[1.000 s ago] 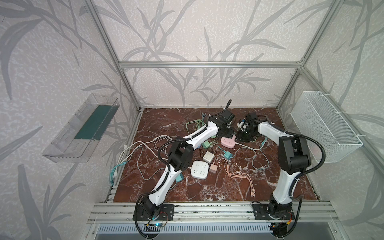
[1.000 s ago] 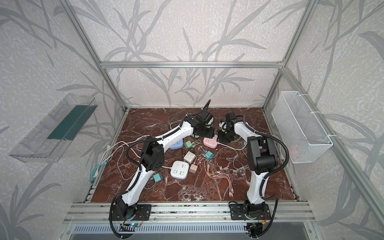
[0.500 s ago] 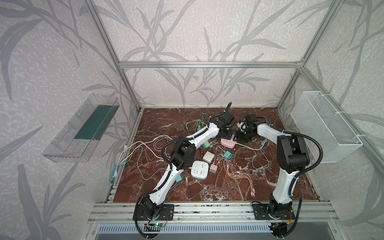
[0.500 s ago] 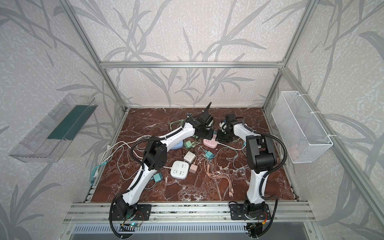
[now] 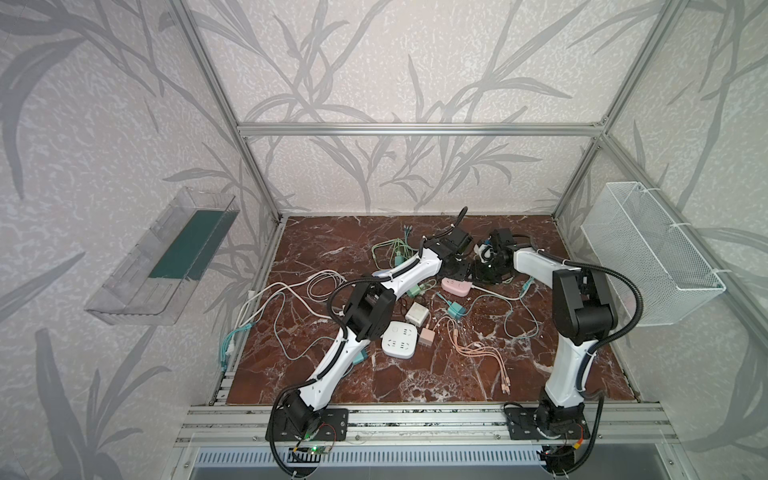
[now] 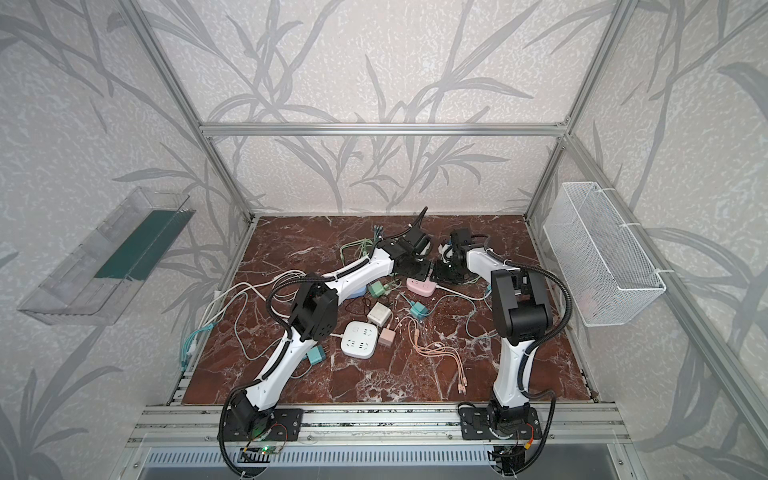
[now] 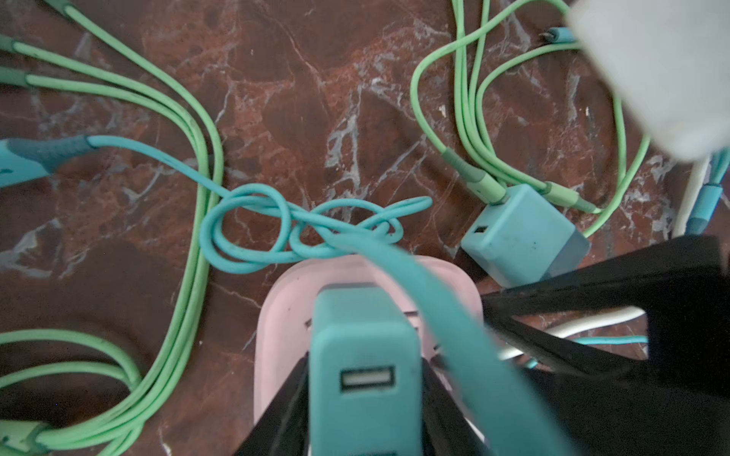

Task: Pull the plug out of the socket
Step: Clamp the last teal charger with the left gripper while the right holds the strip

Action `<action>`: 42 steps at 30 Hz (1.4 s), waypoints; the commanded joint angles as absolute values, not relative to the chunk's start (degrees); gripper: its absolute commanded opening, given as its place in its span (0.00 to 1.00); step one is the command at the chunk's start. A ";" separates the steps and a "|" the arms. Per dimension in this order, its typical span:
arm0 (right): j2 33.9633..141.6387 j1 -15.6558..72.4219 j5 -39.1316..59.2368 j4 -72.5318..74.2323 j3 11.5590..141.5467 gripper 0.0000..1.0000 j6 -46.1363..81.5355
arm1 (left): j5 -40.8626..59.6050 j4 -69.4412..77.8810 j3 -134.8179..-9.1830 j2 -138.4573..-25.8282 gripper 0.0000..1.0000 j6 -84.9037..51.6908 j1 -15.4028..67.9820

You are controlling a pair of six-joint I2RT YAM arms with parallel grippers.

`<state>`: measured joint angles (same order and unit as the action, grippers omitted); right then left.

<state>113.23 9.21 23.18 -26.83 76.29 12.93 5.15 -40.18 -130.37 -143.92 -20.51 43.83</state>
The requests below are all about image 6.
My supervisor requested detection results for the pink power strip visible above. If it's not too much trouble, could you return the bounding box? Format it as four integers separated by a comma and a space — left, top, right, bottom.
406, 278, 437, 298

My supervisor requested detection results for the green charger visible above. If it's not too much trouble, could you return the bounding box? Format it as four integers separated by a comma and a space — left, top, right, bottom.
367, 281, 386, 298

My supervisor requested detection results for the white usb charger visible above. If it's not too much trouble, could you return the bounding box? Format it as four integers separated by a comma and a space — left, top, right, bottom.
366, 302, 393, 328

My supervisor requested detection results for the pink usb cable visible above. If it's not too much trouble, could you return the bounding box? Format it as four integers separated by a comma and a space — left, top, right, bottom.
392, 311, 469, 395

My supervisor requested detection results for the pink usb charger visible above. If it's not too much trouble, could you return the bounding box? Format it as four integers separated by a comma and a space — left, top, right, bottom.
378, 328, 396, 347

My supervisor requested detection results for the teal usb charger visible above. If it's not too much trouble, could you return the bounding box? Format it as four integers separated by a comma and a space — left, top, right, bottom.
307, 345, 326, 366

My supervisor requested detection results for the blue power strip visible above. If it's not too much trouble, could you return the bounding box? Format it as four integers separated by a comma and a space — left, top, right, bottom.
348, 285, 367, 299

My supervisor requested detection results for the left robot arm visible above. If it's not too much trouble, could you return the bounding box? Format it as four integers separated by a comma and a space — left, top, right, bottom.
217, 224, 432, 440

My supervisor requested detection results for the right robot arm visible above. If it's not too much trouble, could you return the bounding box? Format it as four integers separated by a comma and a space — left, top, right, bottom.
434, 228, 574, 438

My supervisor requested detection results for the clear plastic tray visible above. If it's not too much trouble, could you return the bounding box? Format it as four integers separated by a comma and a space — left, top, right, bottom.
18, 187, 196, 326

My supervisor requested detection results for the green cable of green charger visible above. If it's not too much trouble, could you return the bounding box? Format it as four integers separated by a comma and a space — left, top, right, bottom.
338, 237, 376, 265

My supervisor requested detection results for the white wire basket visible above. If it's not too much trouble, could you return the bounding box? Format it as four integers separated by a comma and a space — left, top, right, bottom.
543, 182, 666, 327

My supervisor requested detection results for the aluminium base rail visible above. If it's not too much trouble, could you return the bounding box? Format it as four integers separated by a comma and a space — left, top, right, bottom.
127, 402, 631, 447

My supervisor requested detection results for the white power cord white strip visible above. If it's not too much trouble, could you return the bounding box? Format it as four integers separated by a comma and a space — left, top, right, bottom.
181, 269, 306, 361

